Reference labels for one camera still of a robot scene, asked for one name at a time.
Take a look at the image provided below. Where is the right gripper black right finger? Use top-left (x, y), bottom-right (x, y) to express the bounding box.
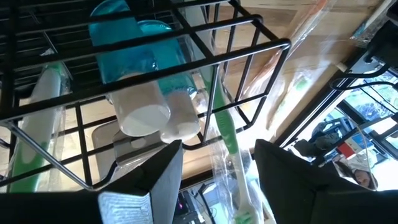
top-left (254, 138), bottom-right (374, 224)

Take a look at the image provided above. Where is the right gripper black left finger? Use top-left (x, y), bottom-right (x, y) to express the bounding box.
top-left (98, 139), bottom-right (184, 224)

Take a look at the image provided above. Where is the orange toothbrush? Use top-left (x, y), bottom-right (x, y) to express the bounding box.
top-left (242, 0), bottom-right (340, 142)

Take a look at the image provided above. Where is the white green toothbrush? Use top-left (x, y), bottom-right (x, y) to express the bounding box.
top-left (7, 60), bottom-right (68, 194)

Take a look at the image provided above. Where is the grey blue toothbrush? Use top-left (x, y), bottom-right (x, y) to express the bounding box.
top-left (349, 0), bottom-right (394, 49)

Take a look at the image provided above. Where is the grey metal mounting plate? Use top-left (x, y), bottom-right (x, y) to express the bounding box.
top-left (92, 119), bottom-right (177, 178)

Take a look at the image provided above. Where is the person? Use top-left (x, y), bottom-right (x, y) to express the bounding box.
top-left (334, 152), bottom-right (380, 191)

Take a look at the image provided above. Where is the black wire caddy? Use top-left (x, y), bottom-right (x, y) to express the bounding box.
top-left (0, 0), bottom-right (292, 192)

